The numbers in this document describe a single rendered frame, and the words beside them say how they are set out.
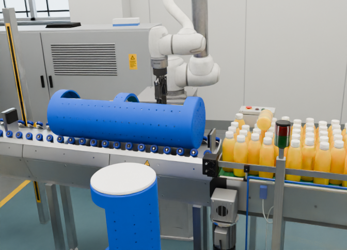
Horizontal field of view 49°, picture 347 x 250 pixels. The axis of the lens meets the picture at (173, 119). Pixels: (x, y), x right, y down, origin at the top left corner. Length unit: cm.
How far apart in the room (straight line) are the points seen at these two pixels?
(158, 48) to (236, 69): 286
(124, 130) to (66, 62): 190
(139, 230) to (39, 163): 106
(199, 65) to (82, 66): 161
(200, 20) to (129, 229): 136
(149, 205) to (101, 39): 233
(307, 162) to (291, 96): 300
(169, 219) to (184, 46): 144
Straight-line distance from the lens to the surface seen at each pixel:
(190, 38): 196
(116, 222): 162
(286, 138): 162
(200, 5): 242
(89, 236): 316
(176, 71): 254
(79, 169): 237
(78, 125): 223
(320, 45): 477
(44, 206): 334
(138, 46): 359
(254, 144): 189
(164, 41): 198
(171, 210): 289
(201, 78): 253
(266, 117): 195
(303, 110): 493
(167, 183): 215
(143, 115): 203
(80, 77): 386
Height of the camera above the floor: 180
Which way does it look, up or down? 19 degrees down
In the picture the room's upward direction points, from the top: 2 degrees counter-clockwise
